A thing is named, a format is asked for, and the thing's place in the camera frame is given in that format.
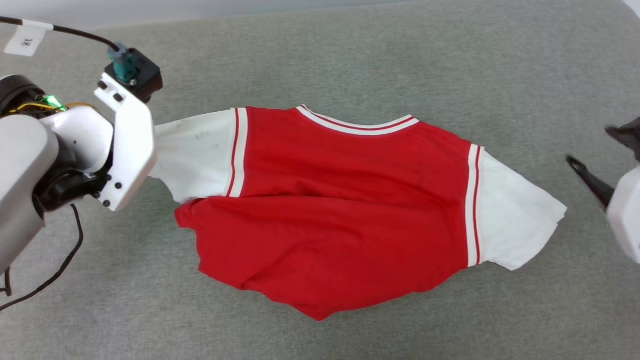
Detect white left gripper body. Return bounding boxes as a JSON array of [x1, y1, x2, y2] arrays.
[[34, 73, 158, 212]]

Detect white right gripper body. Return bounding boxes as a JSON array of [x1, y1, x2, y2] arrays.
[[606, 166, 640, 264]]

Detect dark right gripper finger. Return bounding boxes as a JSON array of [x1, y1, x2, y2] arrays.
[[566, 156, 616, 210], [605, 117, 640, 162]]

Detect red and white baseball jersey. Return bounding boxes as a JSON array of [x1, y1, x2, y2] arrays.
[[149, 104, 568, 322]]

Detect grey fabric sofa seat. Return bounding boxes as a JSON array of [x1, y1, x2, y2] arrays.
[[0, 0, 640, 360]]

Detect teal cable connector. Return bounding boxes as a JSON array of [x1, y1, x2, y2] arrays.
[[107, 44, 140, 83]]

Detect black camera cable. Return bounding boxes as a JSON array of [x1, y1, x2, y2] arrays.
[[0, 16, 121, 52]]

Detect white cable label tag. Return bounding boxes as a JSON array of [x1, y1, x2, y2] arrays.
[[4, 20, 54, 57]]

